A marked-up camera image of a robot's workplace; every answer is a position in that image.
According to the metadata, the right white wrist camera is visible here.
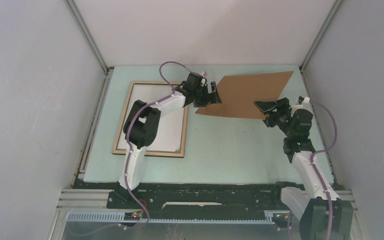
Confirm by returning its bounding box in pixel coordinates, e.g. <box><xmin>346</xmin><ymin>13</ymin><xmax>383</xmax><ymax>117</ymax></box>
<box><xmin>298</xmin><ymin>96</ymin><xmax>311</xmax><ymax>105</ymax></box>

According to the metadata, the corner aluminium post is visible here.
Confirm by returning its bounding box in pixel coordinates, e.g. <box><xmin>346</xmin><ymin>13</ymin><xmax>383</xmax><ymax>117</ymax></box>
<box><xmin>299</xmin><ymin>0</ymin><xmax>346</xmax><ymax>185</ymax></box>
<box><xmin>63</xmin><ymin>0</ymin><xmax>114</xmax><ymax>133</ymax></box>

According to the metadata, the left corner aluminium post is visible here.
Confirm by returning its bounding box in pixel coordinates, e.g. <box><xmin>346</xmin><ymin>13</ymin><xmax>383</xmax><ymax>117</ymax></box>
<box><xmin>63</xmin><ymin>0</ymin><xmax>114</xmax><ymax>133</ymax></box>

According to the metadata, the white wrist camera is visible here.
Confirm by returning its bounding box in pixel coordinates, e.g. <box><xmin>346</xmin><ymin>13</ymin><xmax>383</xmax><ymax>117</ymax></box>
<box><xmin>298</xmin><ymin>96</ymin><xmax>311</xmax><ymax>105</ymax></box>
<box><xmin>199</xmin><ymin>71</ymin><xmax>207</xmax><ymax>78</ymax></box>

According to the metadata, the brown backing board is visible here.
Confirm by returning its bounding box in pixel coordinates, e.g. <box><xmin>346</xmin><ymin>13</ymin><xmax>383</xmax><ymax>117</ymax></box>
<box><xmin>195</xmin><ymin>71</ymin><xmax>294</xmax><ymax>120</ymax></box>

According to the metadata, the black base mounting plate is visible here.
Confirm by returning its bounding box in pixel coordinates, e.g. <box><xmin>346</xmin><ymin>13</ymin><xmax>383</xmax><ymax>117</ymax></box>
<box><xmin>106</xmin><ymin>181</ymin><xmax>304</xmax><ymax>222</ymax></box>

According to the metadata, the wooden picture frame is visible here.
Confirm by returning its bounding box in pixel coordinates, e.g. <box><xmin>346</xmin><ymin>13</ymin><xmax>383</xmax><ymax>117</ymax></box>
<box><xmin>112</xmin><ymin>81</ymin><xmax>190</xmax><ymax>159</ymax></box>

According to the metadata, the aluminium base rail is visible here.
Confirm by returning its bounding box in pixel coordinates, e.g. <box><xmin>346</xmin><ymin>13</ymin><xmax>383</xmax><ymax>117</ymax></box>
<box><xmin>47</xmin><ymin>189</ymin><xmax>368</xmax><ymax>240</ymax></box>

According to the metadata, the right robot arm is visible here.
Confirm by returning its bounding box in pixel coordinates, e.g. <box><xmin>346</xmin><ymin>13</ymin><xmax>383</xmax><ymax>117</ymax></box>
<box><xmin>254</xmin><ymin>96</ymin><xmax>354</xmax><ymax>240</ymax></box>

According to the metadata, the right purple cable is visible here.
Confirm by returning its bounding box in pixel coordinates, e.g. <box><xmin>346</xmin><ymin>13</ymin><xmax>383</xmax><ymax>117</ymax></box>
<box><xmin>286</xmin><ymin>99</ymin><xmax>339</xmax><ymax>240</ymax></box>

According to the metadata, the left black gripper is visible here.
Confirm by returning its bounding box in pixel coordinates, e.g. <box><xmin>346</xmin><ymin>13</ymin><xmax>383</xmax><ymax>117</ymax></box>
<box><xmin>193</xmin><ymin>82</ymin><xmax>222</xmax><ymax>109</ymax></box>

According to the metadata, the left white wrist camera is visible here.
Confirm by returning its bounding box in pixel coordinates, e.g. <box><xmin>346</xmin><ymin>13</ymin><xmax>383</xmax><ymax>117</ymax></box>
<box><xmin>199</xmin><ymin>71</ymin><xmax>207</xmax><ymax>78</ymax></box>

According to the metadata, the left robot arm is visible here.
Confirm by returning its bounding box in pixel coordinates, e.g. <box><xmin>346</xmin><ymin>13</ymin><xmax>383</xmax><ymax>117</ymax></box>
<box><xmin>114</xmin><ymin>72</ymin><xmax>222</xmax><ymax>208</ymax></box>

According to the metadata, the right corner aluminium post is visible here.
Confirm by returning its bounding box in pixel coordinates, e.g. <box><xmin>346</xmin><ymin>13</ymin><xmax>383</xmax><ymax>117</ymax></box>
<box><xmin>299</xmin><ymin>0</ymin><xmax>346</xmax><ymax>185</ymax></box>

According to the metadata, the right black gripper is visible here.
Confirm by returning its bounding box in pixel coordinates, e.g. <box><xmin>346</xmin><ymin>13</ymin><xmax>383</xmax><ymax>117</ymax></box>
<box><xmin>253</xmin><ymin>97</ymin><xmax>294</xmax><ymax>138</ymax></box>

